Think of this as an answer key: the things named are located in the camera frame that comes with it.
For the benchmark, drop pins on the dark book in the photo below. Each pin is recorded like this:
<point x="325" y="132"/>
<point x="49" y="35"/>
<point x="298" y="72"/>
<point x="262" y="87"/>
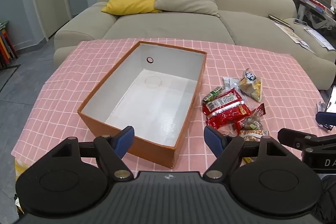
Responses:
<point x="279" y="19"/>

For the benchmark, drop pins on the white phone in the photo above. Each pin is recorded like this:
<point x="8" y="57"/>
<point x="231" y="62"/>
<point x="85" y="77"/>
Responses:
<point x="300" y="21"/>

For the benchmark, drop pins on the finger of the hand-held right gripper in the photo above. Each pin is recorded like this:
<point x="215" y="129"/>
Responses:
<point x="302" y="138"/>
<point x="326" y="117"/>

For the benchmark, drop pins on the stack of coloured stools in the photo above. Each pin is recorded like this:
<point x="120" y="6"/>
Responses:
<point x="6" y="45"/>

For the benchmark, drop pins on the open magazine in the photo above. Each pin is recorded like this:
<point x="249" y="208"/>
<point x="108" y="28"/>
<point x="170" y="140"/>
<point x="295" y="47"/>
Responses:
<point x="291" y="35"/>

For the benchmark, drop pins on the clear bag of yellow chips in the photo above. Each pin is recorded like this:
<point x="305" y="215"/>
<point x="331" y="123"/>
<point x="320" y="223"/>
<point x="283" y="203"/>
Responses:
<point x="250" y="85"/>

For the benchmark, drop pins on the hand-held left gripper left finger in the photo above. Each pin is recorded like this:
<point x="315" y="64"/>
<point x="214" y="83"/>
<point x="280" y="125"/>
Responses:
<point x="123" y="142"/>

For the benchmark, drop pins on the pink checked tablecloth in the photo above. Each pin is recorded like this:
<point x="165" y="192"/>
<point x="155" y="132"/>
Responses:
<point x="65" y="82"/>

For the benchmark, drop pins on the clear packet of dark snacks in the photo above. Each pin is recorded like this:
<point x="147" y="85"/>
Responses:
<point x="250" y="121"/>

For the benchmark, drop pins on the green snack packet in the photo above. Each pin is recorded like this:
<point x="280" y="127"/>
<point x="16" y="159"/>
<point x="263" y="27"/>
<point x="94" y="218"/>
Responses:
<point x="211" y="95"/>

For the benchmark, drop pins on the orange cardboard box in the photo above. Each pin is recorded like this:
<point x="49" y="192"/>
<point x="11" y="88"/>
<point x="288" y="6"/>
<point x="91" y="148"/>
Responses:
<point x="147" y="98"/>

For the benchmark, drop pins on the yellow patterned cloth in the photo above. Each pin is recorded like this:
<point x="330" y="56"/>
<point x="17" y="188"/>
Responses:
<point x="21" y="167"/>

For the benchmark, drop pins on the large red snack packet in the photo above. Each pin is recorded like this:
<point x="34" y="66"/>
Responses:
<point x="225" y="106"/>

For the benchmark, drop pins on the white paper booklet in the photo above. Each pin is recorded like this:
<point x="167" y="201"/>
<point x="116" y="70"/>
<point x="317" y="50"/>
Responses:
<point x="319" y="37"/>

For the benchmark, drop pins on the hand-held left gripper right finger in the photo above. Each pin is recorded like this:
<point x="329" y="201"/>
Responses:
<point x="214" y="141"/>

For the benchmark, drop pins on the brown chocolate bar wrapper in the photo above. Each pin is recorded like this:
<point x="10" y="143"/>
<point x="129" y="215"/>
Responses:
<point x="260" y="109"/>

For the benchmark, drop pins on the orange peanut packet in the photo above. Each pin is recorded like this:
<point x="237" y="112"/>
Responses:
<point x="252" y="134"/>

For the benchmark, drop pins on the beige sofa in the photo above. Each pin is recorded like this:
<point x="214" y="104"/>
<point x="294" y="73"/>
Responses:
<point x="170" y="27"/>

